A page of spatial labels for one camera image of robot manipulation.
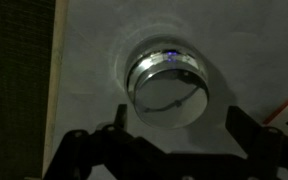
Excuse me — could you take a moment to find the silver tin base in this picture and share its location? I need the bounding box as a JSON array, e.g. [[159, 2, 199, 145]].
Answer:
[[125, 43, 208, 101]]

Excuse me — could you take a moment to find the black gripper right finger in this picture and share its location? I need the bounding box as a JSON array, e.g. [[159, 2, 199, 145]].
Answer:
[[225, 106, 288, 180]]

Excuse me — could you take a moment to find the round silver metal cup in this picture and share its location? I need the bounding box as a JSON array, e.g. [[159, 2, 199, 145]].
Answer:
[[132, 54, 210, 130]]

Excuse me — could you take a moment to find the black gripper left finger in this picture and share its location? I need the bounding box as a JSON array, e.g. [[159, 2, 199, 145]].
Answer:
[[43, 103, 167, 180]]

